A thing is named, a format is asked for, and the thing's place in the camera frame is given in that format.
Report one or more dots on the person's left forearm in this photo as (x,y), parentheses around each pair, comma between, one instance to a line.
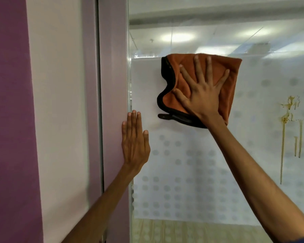
(103,204)

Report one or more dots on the orange black-edged microfiber cloth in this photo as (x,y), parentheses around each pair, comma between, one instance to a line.
(225,73)

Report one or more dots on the brown dripping stain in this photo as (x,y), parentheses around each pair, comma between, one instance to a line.
(283,139)

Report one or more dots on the person's right middle finger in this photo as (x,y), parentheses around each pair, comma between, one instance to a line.
(199,69)

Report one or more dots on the person's left little finger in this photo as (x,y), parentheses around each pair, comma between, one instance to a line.
(124,130)

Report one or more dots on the person's right hand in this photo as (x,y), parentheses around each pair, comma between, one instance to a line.
(204,97)

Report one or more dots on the pale pink partition frame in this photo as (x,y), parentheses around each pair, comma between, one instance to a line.
(112,73)

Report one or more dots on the person's left hand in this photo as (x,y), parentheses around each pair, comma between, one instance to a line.
(134,146)

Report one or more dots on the person's right thumb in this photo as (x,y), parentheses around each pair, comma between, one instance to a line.
(181,96)

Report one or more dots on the dotted frosted glass panel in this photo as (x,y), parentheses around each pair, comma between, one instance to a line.
(192,179)

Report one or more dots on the person's right forearm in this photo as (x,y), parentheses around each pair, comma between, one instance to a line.
(250,179)

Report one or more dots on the person's left middle finger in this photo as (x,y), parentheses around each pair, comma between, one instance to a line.
(133,121)

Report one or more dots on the person's left thumb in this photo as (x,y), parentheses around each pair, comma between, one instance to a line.
(146,140)

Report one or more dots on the person's right little finger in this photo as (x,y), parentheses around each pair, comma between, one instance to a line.
(223,78)

